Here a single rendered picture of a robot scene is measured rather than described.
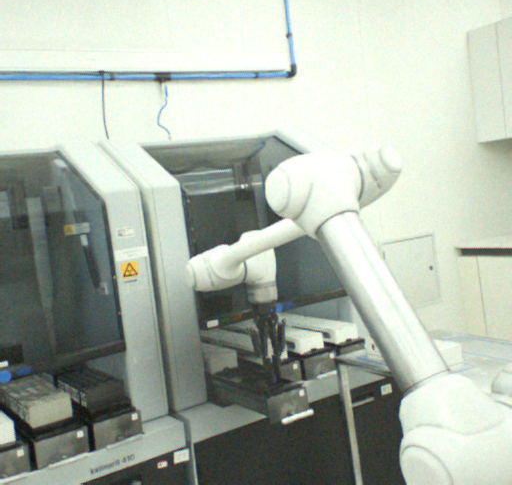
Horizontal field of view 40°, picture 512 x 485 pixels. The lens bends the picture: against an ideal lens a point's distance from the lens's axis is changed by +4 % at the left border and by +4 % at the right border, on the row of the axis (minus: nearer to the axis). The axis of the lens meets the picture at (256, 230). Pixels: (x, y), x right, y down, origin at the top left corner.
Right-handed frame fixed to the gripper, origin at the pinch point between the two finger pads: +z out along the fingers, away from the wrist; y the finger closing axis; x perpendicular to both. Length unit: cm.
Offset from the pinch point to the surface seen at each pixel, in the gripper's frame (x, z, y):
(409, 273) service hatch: -130, 8, -184
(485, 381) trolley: 52, 3, -30
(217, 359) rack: -21.8, -1.3, 6.9
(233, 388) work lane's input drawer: -5.3, 4.0, 11.3
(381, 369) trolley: 22.2, 2.5, -22.7
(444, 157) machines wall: -131, -58, -225
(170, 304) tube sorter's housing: -20.5, -22.2, 21.0
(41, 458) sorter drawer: -12, 8, 66
